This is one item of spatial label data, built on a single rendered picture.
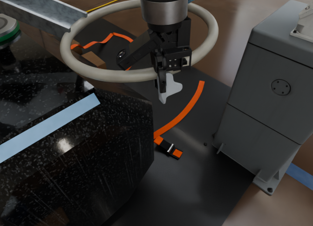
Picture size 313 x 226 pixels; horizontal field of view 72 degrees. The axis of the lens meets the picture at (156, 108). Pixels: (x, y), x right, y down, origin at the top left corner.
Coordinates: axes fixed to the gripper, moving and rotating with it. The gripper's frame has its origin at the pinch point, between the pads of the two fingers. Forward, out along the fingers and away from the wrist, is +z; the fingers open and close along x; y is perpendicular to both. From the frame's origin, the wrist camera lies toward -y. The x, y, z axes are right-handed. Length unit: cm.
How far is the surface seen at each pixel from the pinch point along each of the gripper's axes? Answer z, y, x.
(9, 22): -3, -50, 56
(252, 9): 85, 177, 223
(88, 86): 3.3, -19.5, 12.4
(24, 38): 1, -43, 46
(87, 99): 5.0, -20.1, 8.5
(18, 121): 3.0, -37.8, 2.5
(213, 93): 85, 61, 79
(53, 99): 3.0, -29.4, 9.2
